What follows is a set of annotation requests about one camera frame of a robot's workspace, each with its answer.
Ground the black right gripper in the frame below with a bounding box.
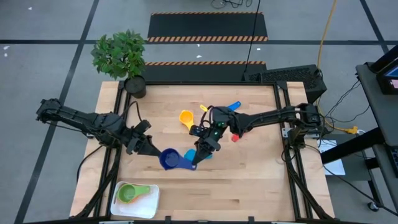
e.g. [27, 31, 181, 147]
[189, 123, 226, 165]

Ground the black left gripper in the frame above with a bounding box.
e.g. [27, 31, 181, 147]
[124, 119, 162, 157]

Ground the teal measuring cup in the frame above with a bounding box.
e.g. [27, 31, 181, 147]
[183, 148, 213, 162]

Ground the navy blue measuring cup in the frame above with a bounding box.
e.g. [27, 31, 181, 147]
[159, 147, 198, 171]

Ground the yellow measuring cup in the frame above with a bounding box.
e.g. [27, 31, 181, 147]
[179, 110, 197, 134]

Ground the green measuring cup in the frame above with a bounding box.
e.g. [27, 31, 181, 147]
[116, 183, 151, 205]

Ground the white plastic basket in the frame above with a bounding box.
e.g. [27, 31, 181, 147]
[110, 181, 161, 220]

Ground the black plant pot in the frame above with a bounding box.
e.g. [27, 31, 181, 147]
[124, 75, 147, 99]

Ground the black hazard-striped floor mat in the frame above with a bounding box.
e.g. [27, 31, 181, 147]
[147, 11, 269, 43]
[141, 61, 267, 83]

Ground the green leafy plant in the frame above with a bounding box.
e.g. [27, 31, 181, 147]
[90, 29, 147, 80]

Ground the white paper sheet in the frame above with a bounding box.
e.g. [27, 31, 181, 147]
[317, 139, 346, 177]

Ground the grey side desk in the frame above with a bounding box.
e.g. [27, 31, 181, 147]
[320, 60, 398, 215]

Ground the black monitor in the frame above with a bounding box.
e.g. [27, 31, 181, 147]
[369, 45, 398, 96]

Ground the black aluminium table frame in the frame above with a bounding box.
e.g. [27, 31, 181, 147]
[70, 80, 336, 224]

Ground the black hanging cable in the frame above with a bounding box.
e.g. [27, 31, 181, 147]
[243, 0, 262, 74]

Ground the yellow cable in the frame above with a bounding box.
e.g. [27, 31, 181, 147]
[316, 0, 359, 135]

